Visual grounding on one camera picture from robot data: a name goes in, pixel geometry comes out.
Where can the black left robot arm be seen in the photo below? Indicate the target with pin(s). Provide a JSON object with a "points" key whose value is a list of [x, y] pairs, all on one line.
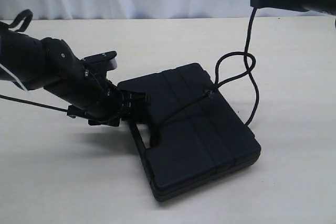
{"points": [[51, 65]]}

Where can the white cable tie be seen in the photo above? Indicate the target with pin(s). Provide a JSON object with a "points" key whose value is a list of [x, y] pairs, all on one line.
{"points": [[15, 78]]}

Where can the black plastic carry case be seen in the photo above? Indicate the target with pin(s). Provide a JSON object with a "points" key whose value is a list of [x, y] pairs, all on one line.
{"points": [[182, 144]]}

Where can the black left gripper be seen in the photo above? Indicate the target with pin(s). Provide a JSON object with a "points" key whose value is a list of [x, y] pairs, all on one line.
{"points": [[104, 104]]}

